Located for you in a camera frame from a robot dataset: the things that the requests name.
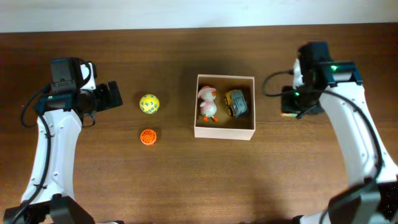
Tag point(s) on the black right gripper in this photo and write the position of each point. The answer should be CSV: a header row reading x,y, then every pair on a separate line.
x,y
287,105

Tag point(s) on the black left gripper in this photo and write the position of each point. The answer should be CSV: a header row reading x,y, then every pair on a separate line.
x,y
117,101

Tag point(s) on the multicolour puzzle cube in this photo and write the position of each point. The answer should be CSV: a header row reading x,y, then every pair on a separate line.
x,y
289,115

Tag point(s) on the yellow ball blue letters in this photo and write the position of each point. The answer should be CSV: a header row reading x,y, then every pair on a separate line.
x,y
149,104

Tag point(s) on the grey yellow toy truck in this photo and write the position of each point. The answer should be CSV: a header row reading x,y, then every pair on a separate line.
x,y
236,103

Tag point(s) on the white duck toy pink hat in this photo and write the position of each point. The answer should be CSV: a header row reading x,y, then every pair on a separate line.
x,y
207,106

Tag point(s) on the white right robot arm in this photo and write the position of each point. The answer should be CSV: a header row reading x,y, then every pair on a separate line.
x,y
337,88

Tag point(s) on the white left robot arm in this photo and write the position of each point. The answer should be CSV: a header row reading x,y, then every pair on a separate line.
x,y
61,107

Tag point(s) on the orange lattice ball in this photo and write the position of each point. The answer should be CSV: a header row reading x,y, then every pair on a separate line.
x,y
148,137

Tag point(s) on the white cardboard box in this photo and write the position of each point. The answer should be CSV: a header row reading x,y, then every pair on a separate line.
x,y
227,127

